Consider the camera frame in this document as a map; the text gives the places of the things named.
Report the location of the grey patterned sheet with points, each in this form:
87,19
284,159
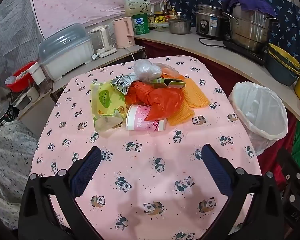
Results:
12,30

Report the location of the yellow and blue basin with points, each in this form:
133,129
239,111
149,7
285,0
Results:
280,72
293,70
287,58

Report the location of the green tin can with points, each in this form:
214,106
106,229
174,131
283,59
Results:
141,25

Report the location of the pink dotted curtain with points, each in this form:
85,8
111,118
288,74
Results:
90,0

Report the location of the silver foil wrapper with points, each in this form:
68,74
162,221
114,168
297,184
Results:
125,82

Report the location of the translucent plastic wrapper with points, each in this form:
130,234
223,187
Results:
107,122

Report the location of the pink electric kettle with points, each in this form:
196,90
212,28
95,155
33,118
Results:
122,32

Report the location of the white pump bottle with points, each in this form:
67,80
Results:
179,15

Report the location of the dark metal pot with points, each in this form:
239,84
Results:
6,115

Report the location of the black induction cooktop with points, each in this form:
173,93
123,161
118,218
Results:
240,48

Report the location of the pink panda print tablecloth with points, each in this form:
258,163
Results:
150,155

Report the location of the clear plastic bag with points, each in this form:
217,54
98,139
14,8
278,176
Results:
146,70

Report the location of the white carton with plant print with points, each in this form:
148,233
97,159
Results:
135,5

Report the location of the yellow green wet wipes packet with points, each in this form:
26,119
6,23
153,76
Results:
105,100

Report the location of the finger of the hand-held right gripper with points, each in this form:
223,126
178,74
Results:
287,162

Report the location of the steel rice cooker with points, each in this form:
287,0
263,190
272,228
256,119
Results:
210,22

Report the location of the white lidded jar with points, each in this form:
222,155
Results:
38,73

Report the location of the dark sauce bottle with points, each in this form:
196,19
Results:
166,11

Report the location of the speckled grey cloth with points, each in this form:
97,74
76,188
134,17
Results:
10,167

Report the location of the purple towel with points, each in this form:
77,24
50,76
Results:
250,0

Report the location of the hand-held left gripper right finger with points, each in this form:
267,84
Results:
216,171

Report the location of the large steel steamer pot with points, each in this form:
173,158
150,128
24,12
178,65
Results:
250,30

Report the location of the orange foam fruit net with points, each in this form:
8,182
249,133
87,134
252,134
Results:
196,93

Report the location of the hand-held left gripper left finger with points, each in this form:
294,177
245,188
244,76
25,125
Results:
86,172

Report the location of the pink paper cup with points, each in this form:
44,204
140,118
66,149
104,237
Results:
142,121

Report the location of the clear food container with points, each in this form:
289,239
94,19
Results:
162,27

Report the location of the small steel pot with lid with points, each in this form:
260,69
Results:
180,26

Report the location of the amber sauce bottle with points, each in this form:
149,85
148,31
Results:
173,12

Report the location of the orange plastic bag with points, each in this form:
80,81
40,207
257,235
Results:
160,100

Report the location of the white waste bin with liner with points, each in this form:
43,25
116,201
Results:
255,105

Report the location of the yellow sponge cloth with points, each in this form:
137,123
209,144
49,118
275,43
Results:
181,113

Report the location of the small green carton box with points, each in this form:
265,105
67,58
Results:
165,82

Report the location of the yellow label jar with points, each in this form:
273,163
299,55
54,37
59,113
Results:
159,18

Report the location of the light wooden counter board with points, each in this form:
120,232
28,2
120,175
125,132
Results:
215,52

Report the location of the white dish box clear lid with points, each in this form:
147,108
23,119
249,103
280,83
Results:
65,55

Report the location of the orange translucent wrapper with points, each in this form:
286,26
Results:
171,71

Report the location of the red plastic bowl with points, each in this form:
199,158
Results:
17,85

